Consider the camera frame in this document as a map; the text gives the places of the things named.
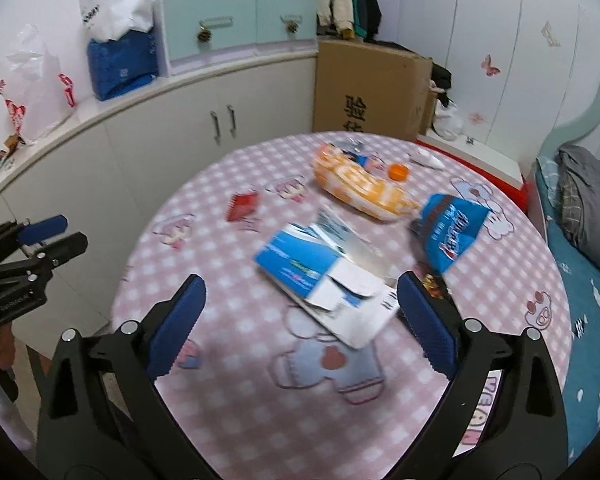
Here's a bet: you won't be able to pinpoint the blue shopping bag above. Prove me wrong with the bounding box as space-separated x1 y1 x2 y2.
86 30 159 102

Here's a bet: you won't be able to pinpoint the brown cardboard box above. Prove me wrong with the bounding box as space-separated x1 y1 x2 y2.
313 40 432 141

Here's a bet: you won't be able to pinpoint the grey blanket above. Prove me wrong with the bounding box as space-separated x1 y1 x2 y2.
557 145 600 269

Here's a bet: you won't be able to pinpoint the white red plastic bag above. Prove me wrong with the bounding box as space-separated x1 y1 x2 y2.
0 25 76 144

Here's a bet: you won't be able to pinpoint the blue snack bag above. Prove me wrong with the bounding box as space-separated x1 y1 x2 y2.
410 194 491 274

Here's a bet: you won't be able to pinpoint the teal bed sheet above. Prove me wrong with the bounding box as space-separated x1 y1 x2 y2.
534 157 600 462

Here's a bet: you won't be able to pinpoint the mint green drawer unit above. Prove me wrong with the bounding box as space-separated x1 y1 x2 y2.
154 0 316 77

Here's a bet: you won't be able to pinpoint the orange bottle cap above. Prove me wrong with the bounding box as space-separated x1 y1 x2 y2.
387 162 410 182

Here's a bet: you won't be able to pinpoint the small clutter on counter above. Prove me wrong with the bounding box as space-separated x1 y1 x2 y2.
0 133 26 167

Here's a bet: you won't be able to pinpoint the white plastic bag on floor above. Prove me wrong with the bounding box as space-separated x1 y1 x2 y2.
432 101 464 141

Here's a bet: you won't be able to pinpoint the red white candy wrapper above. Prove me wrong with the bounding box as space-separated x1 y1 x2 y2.
225 191 259 222

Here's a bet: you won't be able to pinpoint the white curved cabinet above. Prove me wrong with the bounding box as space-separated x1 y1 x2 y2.
0 51 316 356

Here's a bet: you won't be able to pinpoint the blue white carton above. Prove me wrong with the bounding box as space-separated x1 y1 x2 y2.
254 206 399 350

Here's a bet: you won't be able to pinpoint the person's left hand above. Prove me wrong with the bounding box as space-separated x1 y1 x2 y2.
0 324 16 370

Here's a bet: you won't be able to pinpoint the pink checkered tablecloth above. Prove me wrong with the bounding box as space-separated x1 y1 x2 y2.
112 133 571 479

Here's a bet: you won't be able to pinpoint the hanging clothes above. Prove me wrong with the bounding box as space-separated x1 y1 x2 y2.
316 0 382 44

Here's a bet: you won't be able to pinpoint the orange snack bag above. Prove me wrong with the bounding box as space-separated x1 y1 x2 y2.
312 144 420 222

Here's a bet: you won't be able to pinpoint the dark shiny wrapper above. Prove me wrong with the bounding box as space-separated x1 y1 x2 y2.
422 273 450 300

